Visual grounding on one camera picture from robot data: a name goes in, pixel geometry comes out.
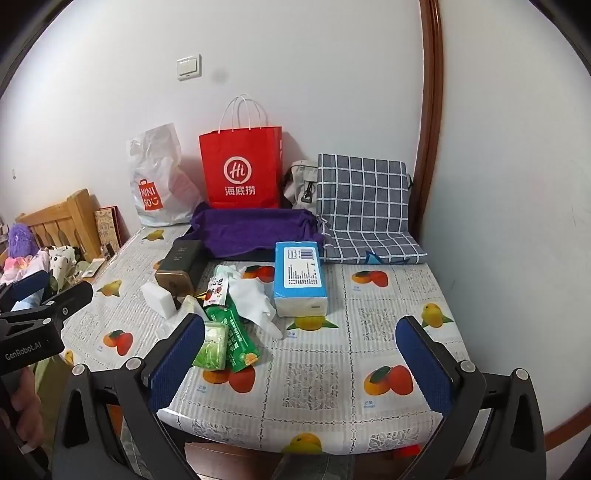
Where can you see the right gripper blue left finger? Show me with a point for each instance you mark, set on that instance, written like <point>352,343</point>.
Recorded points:
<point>89,447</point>

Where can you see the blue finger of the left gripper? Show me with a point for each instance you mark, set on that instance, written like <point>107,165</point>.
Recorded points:
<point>29,285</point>

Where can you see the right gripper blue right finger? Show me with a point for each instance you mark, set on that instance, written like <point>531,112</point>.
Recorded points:
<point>511,445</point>

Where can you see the white sponge block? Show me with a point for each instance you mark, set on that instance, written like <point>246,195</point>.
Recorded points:
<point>158,300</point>

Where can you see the green snack sachet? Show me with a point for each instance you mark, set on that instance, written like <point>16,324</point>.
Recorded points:
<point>242,352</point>

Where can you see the fruit print wipes packet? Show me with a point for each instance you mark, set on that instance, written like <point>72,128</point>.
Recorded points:
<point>217,291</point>

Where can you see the white and mint sock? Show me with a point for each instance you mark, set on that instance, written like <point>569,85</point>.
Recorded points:
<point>250,299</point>

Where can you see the person's left hand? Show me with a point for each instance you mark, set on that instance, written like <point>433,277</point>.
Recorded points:
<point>27,403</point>

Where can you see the panda print bedding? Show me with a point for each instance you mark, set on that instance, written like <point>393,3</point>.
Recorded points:
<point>58,262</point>

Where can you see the purple plush toy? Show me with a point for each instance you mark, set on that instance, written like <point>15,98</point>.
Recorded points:
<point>21,242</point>

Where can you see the dark green gold box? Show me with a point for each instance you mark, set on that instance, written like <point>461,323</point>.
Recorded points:
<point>181,268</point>

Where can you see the patterned hardcover book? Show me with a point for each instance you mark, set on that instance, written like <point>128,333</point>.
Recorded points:
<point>111,230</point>

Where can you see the fruit print tablecloth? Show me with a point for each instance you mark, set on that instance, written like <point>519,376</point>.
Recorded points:
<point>338,386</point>

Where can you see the purple fleece cloth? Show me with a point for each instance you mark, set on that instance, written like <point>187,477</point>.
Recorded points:
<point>247,233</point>

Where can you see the blue tissue box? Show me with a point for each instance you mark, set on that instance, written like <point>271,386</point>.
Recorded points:
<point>299,284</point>

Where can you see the white Miniso plastic bag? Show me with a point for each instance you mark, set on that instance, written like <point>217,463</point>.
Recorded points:
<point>163,194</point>

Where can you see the red paper shopping bag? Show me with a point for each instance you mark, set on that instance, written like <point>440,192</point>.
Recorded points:
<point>243,165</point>

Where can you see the beige canvas bag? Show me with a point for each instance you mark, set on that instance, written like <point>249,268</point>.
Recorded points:
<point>300,186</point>

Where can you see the grey checked folded cushion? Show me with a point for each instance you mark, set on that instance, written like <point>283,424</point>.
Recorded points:
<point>363,211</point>

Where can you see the white wall switch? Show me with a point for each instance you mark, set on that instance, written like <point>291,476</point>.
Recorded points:
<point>189,67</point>

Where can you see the brown wooden door frame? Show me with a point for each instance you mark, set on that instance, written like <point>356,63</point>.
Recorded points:
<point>432,111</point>

